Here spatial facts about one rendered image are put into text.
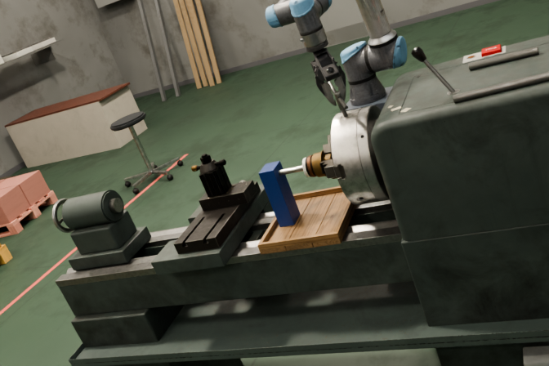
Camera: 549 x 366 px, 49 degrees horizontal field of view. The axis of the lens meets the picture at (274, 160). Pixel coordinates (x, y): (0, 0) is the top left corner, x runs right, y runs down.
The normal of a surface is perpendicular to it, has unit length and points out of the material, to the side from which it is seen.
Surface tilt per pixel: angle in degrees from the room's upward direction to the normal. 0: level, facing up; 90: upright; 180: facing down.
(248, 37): 90
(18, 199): 90
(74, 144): 90
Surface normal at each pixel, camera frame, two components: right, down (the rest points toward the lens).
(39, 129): -0.40, 0.44
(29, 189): 0.90, -0.21
